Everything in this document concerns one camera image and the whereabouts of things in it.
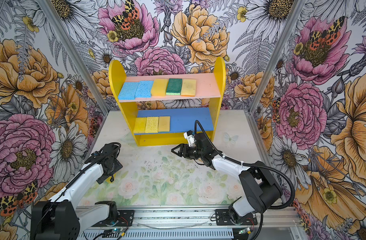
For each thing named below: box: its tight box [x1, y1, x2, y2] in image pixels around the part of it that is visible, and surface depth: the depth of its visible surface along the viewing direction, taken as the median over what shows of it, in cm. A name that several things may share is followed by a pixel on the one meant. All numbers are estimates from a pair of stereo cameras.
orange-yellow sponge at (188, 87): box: [181, 79, 197, 97], surface depth 75 cm
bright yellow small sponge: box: [133, 117, 147, 134], surface depth 93 cm
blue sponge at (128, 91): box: [118, 82, 140, 100], surface depth 74 cm
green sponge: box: [166, 78, 183, 96], surface depth 76 cm
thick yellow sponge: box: [151, 78, 169, 97], surface depth 75 cm
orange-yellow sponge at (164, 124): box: [158, 116, 171, 132], surface depth 95 cm
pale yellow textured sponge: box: [145, 116, 159, 134], surface depth 94 cm
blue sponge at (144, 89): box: [134, 80, 154, 98], surface depth 75 cm
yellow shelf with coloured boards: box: [108, 56, 226, 147], surface depth 80 cm
